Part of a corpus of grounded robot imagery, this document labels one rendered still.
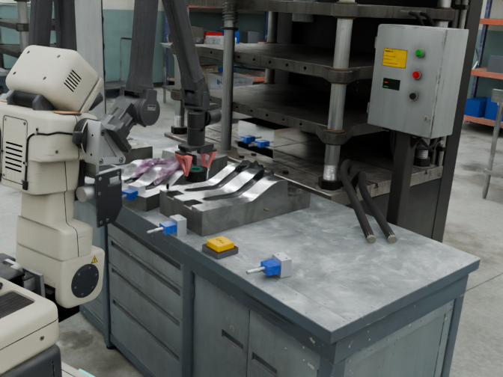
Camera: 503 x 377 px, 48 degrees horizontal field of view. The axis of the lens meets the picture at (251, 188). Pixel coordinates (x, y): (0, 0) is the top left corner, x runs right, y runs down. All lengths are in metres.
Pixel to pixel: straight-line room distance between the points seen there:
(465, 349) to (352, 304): 1.52
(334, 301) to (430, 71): 1.03
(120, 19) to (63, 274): 8.22
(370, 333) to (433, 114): 0.96
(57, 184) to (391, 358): 1.07
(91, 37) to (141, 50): 4.68
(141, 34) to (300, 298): 0.81
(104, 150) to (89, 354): 1.40
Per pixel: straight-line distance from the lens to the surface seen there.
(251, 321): 1.72
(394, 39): 2.29
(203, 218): 1.81
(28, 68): 1.65
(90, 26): 6.22
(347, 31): 2.29
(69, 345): 2.79
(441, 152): 2.97
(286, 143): 2.74
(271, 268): 1.56
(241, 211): 1.90
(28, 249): 1.79
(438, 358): 2.00
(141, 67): 1.55
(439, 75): 2.19
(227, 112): 2.89
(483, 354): 2.98
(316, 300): 1.50
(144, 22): 1.55
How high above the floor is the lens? 1.53
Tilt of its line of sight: 19 degrees down
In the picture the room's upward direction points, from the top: 3 degrees clockwise
